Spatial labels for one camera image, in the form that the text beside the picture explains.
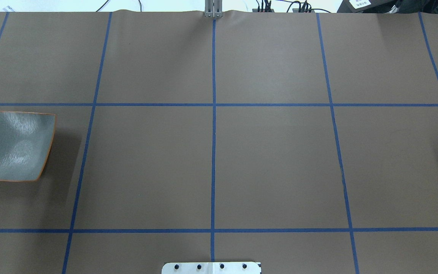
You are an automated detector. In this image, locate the grey square plate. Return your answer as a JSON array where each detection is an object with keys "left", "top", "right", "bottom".
[{"left": 0, "top": 111, "right": 57, "bottom": 182}]

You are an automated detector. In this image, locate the black box with label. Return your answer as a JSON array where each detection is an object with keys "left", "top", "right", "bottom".
[{"left": 337, "top": 0, "right": 400, "bottom": 13}]

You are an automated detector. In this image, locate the aluminium frame post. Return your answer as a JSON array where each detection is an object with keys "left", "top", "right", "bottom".
[{"left": 204, "top": 0, "right": 224, "bottom": 19}]

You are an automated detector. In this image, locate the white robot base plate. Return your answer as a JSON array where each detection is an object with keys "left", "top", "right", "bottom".
[{"left": 161, "top": 261, "right": 262, "bottom": 274}]

